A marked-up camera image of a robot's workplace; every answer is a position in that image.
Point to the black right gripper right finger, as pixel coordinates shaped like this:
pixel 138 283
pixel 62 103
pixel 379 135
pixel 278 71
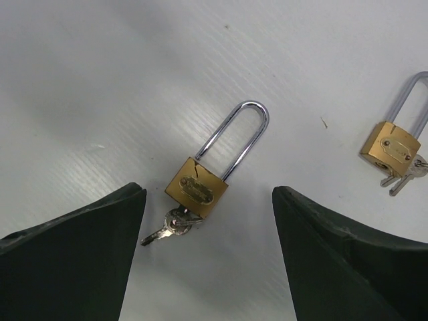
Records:
pixel 341 269

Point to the small silver brass-lock keys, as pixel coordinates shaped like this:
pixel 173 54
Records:
pixel 417 169

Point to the small silver keys lock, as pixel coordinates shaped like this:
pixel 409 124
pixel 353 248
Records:
pixel 178 221

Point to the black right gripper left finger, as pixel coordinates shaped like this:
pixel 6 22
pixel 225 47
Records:
pixel 76 266

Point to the brass long-shackle padlock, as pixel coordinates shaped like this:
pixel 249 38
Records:
pixel 389 147
pixel 195 187

